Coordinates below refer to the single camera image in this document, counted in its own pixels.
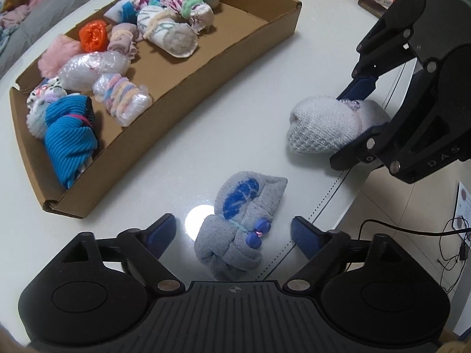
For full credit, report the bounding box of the pastel scrunchie bubble bundle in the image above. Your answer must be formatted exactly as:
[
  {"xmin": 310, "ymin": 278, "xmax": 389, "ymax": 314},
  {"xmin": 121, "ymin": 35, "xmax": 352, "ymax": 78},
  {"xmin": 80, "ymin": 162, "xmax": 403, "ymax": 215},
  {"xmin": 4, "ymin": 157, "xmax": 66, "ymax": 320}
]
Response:
[{"xmin": 92, "ymin": 73, "xmax": 153, "ymax": 127}]

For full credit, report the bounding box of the white striped sock roll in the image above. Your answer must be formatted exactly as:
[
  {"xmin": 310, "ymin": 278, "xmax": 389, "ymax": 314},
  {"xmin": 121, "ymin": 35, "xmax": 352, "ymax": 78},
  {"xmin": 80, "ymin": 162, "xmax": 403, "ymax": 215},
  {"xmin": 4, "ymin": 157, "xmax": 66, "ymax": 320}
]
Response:
[{"xmin": 137, "ymin": 5, "xmax": 198, "ymax": 58}]

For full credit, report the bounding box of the white knitted sock roll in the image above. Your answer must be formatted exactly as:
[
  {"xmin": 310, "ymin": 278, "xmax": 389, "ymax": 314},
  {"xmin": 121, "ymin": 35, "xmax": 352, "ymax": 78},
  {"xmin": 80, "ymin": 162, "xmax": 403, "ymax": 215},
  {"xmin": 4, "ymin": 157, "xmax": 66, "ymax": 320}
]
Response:
[{"xmin": 287, "ymin": 96, "xmax": 390, "ymax": 154}]

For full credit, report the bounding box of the blue white sock roll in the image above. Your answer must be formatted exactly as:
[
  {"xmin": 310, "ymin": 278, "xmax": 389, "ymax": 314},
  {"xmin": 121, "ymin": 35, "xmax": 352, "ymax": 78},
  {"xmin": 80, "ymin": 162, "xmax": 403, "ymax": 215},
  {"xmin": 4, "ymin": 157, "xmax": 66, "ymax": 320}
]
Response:
[{"xmin": 104, "ymin": 0, "xmax": 150, "ymax": 24}]

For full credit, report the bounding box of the pink fluffy pompom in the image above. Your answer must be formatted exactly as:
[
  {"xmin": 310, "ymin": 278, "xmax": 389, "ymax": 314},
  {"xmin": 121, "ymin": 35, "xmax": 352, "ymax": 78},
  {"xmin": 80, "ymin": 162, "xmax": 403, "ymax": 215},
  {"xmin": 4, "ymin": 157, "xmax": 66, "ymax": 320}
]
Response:
[{"xmin": 37, "ymin": 34, "xmax": 83, "ymax": 78}]

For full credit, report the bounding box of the orange plastic ball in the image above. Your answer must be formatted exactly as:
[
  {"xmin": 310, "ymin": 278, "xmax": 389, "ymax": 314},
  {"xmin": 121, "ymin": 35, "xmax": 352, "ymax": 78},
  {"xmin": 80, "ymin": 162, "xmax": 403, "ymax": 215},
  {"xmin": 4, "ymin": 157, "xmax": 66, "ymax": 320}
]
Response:
[{"xmin": 78, "ymin": 19, "xmax": 109, "ymax": 53}]

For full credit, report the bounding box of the pink purple sock roll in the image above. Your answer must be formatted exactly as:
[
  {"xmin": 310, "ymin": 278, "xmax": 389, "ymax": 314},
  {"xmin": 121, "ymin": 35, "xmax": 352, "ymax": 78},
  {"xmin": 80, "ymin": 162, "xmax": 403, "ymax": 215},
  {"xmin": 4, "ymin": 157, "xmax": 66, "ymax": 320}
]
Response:
[{"xmin": 107, "ymin": 22, "xmax": 142, "ymax": 60}]

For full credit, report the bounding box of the floral white sock roll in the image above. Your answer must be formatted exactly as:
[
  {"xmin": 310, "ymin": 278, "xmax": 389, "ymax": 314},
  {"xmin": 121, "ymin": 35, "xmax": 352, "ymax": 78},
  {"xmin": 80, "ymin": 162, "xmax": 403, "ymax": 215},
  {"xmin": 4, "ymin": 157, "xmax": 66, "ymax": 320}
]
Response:
[{"xmin": 26, "ymin": 76, "xmax": 67, "ymax": 109}]

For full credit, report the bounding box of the pink white teal sock roll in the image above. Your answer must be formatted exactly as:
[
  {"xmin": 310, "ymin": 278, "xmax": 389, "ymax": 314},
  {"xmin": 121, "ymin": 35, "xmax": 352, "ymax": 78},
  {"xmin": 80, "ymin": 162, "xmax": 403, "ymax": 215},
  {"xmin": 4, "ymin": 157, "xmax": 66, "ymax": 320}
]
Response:
[{"xmin": 160, "ymin": 0, "xmax": 214, "ymax": 34}]

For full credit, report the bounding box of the grey blue sock roll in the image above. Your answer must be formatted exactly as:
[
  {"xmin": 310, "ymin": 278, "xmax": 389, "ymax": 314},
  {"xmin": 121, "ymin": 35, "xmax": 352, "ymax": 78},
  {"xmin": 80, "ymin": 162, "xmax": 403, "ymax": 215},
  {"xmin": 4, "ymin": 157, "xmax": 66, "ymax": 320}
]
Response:
[{"xmin": 194, "ymin": 171, "xmax": 288, "ymax": 281}]

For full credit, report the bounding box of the brown cardboard tray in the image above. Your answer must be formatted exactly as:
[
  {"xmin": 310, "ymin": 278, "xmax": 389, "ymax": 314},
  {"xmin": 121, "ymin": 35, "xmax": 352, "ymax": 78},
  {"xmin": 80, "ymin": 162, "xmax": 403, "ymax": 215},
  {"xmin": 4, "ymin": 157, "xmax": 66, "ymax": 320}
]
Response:
[{"xmin": 9, "ymin": 0, "xmax": 304, "ymax": 220}]

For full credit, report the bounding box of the clear bubble wrap bundle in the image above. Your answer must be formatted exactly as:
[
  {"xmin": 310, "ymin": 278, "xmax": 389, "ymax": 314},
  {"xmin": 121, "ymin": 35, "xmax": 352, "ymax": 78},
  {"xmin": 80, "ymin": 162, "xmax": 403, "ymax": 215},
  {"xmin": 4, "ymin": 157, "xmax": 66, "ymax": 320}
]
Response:
[{"xmin": 57, "ymin": 51, "xmax": 131, "ymax": 92}]

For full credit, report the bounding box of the bubble wrap bundle purple band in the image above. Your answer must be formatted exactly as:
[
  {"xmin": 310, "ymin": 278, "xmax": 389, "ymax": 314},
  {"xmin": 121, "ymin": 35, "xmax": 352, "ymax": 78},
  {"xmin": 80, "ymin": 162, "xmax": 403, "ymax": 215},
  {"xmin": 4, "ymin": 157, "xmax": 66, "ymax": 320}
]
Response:
[{"xmin": 26, "ymin": 96, "xmax": 67, "ymax": 140}]

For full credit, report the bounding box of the blue ribbed sock roll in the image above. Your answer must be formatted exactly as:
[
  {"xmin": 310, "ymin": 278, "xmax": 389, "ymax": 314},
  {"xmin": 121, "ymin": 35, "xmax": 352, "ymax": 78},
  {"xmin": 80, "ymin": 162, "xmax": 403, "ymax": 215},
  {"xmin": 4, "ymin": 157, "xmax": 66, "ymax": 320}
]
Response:
[{"xmin": 44, "ymin": 94, "xmax": 98, "ymax": 189}]

